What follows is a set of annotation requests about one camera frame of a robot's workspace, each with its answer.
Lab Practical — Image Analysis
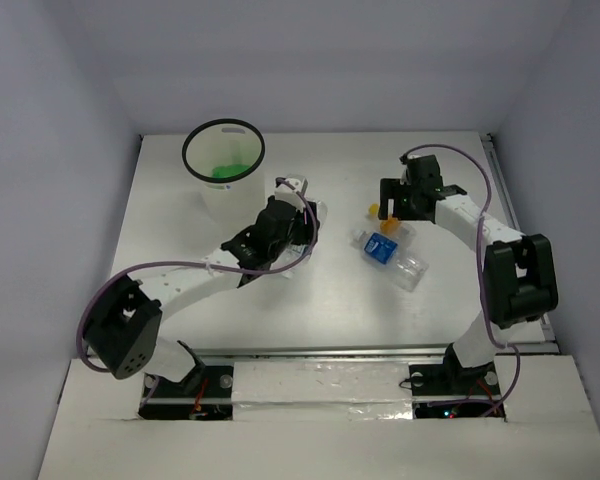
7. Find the white bin black rim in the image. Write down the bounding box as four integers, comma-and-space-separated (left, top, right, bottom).
181, 118, 266, 234

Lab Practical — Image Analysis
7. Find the green plastic bottle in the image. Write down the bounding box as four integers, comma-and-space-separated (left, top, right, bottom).
211, 163, 250, 182

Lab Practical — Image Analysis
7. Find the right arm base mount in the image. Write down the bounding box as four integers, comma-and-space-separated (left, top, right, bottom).
399, 362, 505, 420

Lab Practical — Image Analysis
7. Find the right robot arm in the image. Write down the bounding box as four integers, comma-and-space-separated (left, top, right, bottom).
378, 154, 558, 392

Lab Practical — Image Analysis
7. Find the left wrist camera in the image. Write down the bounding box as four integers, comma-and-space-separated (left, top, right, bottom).
274, 175, 308, 211

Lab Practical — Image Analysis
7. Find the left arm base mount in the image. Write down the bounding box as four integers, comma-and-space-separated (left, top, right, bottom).
138, 341, 234, 421

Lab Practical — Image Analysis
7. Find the clear bottle blue label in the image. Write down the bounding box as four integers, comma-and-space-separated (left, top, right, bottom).
351, 230, 429, 292

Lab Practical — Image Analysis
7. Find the clear bottle lemon label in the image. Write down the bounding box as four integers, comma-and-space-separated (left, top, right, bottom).
279, 199, 328, 279

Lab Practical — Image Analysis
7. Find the clear bottle yellow cap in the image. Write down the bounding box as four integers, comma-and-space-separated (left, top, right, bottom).
367, 203, 416, 245

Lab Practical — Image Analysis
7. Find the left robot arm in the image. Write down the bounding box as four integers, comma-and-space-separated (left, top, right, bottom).
76, 195, 327, 395

